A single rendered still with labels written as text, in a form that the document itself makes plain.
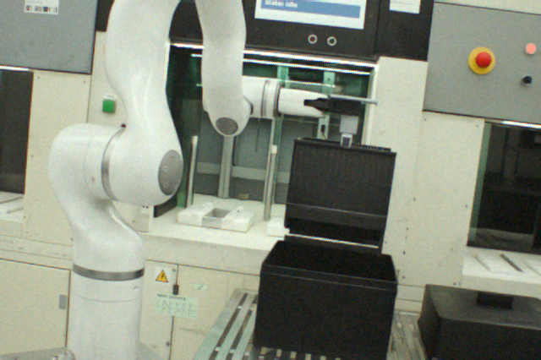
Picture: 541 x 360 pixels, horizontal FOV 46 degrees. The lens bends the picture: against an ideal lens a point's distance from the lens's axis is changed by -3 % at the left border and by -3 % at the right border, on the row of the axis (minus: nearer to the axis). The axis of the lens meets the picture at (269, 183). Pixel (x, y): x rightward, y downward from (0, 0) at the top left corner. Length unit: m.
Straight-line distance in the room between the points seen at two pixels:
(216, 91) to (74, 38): 0.65
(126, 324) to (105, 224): 0.17
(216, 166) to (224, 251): 0.92
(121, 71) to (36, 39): 0.88
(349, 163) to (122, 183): 0.49
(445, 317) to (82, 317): 0.73
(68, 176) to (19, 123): 1.37
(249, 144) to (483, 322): 1.49
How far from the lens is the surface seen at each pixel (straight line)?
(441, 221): 1.76
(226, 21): 1.31
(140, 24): 1.06
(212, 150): 2.67
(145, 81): 1.05
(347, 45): 1.73
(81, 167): 1.06
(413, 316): 1.74
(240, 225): 1.97
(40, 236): 1.94
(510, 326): 1.43
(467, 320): 1.41
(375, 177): 1.32
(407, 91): 1.68
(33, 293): 1.99
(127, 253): 1.07
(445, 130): 1.74
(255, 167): 2.65
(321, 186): 1.32
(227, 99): 1.32
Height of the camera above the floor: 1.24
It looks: 6 degrees down
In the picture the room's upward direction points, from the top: 6 degrees clockwise
